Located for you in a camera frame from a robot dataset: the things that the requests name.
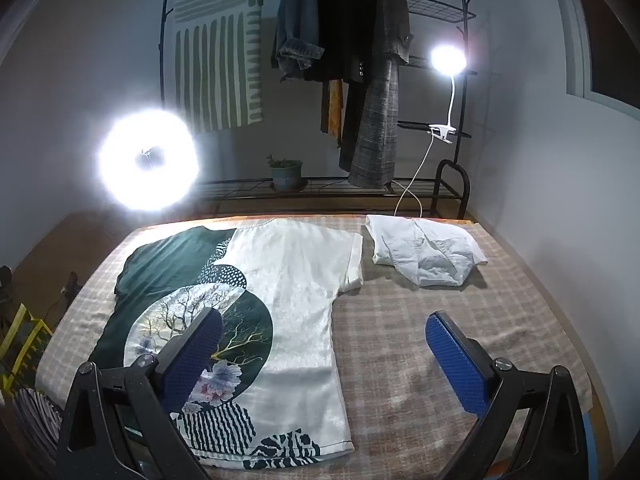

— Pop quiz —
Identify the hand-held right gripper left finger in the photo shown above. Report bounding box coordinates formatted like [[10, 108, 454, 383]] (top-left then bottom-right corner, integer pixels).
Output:
[[55, 306, 224, 480]]

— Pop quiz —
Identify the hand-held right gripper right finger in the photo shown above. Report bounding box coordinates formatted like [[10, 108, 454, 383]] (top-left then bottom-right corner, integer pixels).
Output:
[[425, 311, 587, 480]]

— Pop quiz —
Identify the green and white printed t-shirt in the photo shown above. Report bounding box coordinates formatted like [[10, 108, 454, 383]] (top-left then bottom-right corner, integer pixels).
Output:
[[114, 219, 364, 471]]

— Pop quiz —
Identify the beige checked blanket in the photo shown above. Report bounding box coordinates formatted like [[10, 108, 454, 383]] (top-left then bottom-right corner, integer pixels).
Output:
[[37, 215, 593, 480]]

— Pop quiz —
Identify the white folded garment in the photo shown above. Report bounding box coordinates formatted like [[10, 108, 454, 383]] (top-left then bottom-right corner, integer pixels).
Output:
[[364, 214, 488, 288]]

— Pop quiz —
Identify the yellow and green bag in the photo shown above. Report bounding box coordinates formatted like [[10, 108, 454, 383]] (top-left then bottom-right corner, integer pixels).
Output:
[[0, 302, 53, 396]]

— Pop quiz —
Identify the striped cloth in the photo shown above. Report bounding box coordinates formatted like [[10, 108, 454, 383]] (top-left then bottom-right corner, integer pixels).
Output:
[[0, 387, 63, 480]]

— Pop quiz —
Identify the small potted plant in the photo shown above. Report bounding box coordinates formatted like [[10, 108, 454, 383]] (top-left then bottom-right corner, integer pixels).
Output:
[[266, 155, 304, 192]]

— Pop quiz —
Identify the grey plaid coat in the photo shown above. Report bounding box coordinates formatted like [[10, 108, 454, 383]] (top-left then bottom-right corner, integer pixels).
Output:
[[348, 0, 415, 189]]

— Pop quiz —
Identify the yellow hanging garment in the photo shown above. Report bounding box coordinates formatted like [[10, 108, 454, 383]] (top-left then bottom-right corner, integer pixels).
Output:
[[320, 80, 345, 146]]

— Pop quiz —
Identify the white clip lamp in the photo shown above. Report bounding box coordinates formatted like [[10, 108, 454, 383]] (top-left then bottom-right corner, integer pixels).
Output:
[[429, 44, 469, 145]]

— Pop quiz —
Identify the blue denim jacket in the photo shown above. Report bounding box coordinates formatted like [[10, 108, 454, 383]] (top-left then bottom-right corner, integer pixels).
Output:
[[271, 0, 325, 81]]

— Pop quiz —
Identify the black coat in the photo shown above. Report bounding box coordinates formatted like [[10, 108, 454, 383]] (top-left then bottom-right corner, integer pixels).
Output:
[[305, 0, 378, 171]]

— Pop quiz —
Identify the black metal bed rail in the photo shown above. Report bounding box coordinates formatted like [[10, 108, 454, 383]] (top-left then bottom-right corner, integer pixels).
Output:
[[432, 159, 471, 219]]

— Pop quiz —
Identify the white lamp cable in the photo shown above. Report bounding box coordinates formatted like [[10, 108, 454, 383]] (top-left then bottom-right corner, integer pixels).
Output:
[[395, 132, 436, 219]]

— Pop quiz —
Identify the round ring light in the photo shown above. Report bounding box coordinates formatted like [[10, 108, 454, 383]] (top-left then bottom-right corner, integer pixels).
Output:
[[97, 107, 202, 212]]

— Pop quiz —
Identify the green striped wall hanging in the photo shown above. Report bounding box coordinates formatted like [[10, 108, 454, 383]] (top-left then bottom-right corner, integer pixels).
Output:
[[169, 0, 267, 135]]

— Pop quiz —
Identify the white window frame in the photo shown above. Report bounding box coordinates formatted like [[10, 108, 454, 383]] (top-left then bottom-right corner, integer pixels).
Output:
[[550, 0, 640, 116]]

